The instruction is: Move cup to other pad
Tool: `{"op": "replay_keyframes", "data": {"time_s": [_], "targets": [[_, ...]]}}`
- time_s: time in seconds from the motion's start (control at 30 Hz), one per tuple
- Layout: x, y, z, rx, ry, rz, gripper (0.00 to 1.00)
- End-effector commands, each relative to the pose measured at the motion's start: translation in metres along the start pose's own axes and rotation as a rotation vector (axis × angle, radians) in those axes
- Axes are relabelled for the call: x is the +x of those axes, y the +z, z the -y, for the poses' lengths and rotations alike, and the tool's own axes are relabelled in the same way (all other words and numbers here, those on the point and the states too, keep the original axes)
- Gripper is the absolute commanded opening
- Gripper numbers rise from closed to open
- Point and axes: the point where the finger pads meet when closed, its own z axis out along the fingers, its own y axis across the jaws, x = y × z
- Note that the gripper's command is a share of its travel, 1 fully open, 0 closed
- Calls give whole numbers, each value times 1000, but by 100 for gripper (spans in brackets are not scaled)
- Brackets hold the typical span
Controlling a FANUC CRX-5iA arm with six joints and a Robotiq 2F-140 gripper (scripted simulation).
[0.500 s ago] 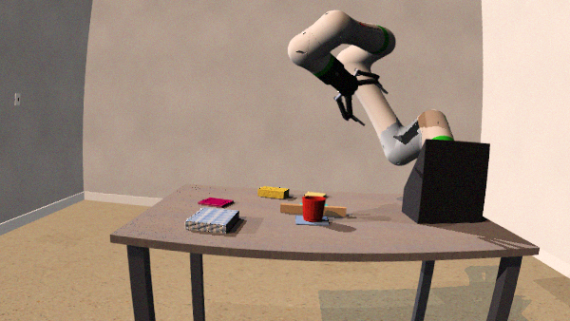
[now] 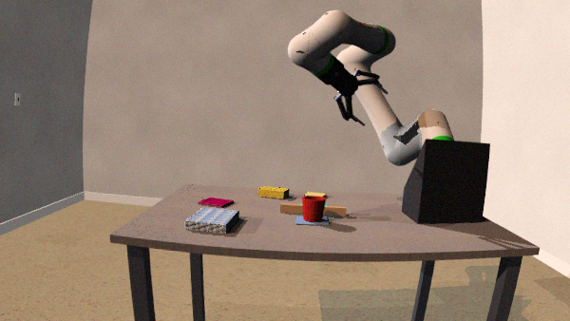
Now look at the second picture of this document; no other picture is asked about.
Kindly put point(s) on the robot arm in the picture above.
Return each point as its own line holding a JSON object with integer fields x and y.
{"x": 310, "y": 50}

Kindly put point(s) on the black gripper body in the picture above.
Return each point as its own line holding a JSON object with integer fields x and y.
{"x": 346, "y": 80}

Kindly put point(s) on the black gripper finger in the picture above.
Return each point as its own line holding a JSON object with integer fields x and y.
{"x": 368, "y": 81}
{"x": 342, "y": 108}

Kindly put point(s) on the crimson square pad with circle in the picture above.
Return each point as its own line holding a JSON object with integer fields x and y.
{"x": 216, "y": 202}

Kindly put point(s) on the red cup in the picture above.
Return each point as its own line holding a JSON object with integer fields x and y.
{"x": 313, "y": 208}

